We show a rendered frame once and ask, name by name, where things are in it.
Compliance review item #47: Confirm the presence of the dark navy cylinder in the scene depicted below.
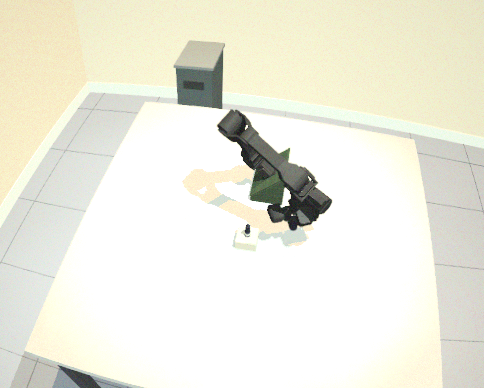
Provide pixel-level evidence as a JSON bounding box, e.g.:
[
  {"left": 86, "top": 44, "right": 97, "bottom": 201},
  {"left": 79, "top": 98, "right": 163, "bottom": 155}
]
[{"left": 289, "top": 215, "right": 298, "bottom": 231}]

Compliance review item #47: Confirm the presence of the cream rectangular block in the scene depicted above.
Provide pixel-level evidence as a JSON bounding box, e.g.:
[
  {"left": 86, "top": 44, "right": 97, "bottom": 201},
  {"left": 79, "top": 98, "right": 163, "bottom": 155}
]
[{"left": 235, "top": 226, "right": 259, "bottom": 251}]

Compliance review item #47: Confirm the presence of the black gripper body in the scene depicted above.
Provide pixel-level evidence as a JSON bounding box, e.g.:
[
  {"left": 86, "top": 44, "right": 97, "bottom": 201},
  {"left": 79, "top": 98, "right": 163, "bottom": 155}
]
[{"left": 267, "top": 192, "right": 306, "bottom": 223}]

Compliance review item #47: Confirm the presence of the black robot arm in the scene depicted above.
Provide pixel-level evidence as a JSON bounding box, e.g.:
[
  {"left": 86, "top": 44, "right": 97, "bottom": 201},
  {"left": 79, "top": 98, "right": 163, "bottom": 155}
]
[{"left": 216, "top": 109, "right": 333, "bottom": 228}]

